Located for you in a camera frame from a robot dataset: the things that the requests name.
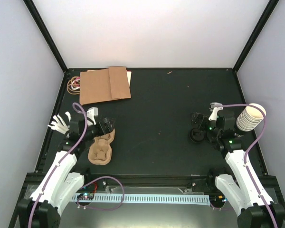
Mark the brown pulp cup carrier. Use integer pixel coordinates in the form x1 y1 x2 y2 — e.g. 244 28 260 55
88 130 115 166

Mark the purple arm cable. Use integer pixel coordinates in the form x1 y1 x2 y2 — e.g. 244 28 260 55
28 102 90 228
222 104 279 228

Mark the black coffee cup lid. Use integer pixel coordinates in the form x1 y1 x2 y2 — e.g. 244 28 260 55
189 128 205 143
206 133 222 145

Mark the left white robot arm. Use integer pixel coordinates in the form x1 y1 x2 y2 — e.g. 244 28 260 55
18 107 115 228

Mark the printed orange paper bag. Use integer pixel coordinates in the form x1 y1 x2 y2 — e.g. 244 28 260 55
68 71 133 94

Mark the purple cable loop at rail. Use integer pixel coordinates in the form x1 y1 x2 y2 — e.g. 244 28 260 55
76 176 125 211

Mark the stack of white paper cups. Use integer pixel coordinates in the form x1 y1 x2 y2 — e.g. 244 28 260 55
236 103 266 132

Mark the white plastic cutlery bundle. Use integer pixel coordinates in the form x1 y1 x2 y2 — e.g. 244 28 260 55
47 114 69 134

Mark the brown paper bag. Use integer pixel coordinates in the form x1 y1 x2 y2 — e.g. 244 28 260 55
79 66 132 105

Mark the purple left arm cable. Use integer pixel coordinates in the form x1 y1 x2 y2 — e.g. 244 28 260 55
28 102 90 228

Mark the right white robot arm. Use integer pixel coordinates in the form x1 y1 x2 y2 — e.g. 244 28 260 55
189 102 285 228

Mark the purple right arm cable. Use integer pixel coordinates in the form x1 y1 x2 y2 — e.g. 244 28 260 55
222 104 279 228

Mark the perforated white metal rail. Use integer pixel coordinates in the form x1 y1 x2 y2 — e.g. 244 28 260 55
70 193 210 206

